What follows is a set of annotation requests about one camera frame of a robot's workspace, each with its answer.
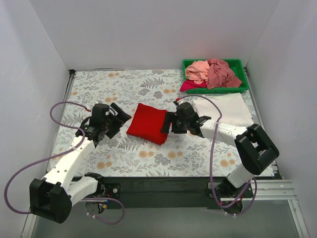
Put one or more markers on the green plastic bin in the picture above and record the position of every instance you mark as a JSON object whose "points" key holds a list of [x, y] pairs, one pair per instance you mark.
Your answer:
{"points": [[234, 64]]}

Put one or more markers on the red t shirt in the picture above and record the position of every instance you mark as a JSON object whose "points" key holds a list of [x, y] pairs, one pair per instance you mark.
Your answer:
{"points": [[147, 124]]}

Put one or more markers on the peach t shirt in bin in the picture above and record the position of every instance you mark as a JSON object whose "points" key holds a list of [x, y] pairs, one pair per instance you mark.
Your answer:
{"points": [[198, 72]]}

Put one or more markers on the aluminium frame rail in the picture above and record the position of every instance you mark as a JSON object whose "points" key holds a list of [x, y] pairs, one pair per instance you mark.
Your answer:
{"points": [[275, 190]]}

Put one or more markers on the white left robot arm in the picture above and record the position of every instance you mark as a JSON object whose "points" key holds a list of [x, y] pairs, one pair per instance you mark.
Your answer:
{"points": [[53, 196]]}

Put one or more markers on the folded white t shirt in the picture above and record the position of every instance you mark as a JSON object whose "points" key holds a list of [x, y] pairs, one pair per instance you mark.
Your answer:
{"points": [[232, 106]]}

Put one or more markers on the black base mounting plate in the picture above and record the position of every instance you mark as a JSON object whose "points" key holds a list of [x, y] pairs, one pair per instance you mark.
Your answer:
{"points": [[157, 192]]}

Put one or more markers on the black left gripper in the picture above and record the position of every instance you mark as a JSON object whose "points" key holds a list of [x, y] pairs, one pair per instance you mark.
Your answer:
{"points": [[115, 123]]}

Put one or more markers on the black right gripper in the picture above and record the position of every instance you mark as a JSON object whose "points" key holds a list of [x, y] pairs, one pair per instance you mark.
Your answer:
{"points": [[172, 122]]}

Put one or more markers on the dusty pink t shirt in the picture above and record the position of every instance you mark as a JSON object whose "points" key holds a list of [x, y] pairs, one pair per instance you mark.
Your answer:
{"points": [[220, 75]]}

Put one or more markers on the magenta t shirt in bin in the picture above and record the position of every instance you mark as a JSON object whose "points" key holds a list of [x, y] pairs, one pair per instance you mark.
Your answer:
{"points": [[190, 84]]}

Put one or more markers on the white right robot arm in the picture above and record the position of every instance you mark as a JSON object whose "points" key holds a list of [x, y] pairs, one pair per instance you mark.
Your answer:
{"points": [[255, 148]]}

